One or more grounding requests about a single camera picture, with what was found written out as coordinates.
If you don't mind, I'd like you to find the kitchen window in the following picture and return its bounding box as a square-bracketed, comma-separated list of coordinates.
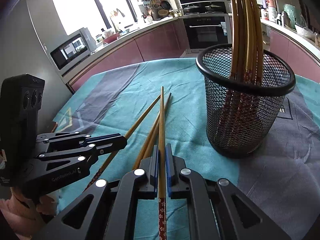
[53, 0, 138, 37]

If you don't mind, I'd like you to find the pink bowl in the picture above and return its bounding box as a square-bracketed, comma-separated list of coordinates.
[103, 33, 120, 44]

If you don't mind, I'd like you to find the black built-in oven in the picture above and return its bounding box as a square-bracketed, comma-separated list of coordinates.
[183, 14, 232, 49]

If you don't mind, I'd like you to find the teal grey tablecloth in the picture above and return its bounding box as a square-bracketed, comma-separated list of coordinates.
[55, 58, 319, 239]

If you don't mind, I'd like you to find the wooden chopstick red patterned end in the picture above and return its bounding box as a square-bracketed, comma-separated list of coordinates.
[132, 93, 171, 170]
[244, 0, 264, 152]
[238, 0, 259, 153]
[233, 0, 252, 153]
[222, 0, 239, 140]
[227, 0, 245, 149]
[158, 86, 167, 239]
[84, 95, 161, 191]

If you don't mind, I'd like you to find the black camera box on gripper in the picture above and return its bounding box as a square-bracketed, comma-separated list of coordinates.
[1, 74, 45, 159]

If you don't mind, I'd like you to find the left hand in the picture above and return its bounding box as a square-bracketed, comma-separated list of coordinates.
[10, 186, 59, 216]

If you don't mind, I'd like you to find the pink sleeve forearm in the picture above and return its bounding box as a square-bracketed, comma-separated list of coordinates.
[1, 196, 45, 239]

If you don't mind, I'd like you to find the white microwave oven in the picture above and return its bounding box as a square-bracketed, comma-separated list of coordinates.
[50, 28, 97, 75]

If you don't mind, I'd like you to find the grey refrigerator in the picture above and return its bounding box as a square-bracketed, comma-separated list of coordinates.
[1, 0, 72, 133]

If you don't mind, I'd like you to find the black mesh utensil cup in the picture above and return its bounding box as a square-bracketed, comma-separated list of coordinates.
[196, 44, 296, 159]

